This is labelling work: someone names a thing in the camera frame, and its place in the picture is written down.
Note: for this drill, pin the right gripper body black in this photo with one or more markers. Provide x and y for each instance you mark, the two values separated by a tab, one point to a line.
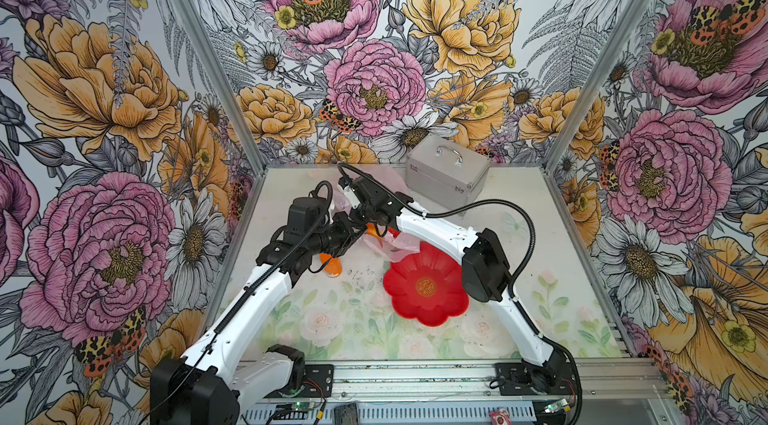
365	211

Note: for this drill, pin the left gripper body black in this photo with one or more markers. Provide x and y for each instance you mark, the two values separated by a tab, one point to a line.
335	238

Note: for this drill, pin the red yellow mango toy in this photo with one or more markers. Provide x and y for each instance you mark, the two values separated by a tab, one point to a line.
372	230

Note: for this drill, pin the pink plastic bag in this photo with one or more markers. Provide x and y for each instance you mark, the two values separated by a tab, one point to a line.
394	246

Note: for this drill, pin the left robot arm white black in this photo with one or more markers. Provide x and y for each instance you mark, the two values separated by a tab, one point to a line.
205	385

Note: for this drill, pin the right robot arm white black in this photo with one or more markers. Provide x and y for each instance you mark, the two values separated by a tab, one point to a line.
486	273

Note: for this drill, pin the orange plastic bottle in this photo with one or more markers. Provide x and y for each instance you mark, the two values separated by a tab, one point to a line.
331	266

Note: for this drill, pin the silver metal case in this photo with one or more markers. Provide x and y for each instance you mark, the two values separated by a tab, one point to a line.
445	172

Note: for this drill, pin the red flower-shaped plate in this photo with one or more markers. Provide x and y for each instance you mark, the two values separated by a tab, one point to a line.
426	287

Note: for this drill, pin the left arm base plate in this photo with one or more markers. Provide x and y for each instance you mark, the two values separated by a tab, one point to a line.
317	382

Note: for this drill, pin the aluminium rail frame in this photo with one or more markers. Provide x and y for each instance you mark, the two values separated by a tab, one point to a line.
612	391

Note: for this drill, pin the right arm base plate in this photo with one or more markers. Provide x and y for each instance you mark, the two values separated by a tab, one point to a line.
516	378

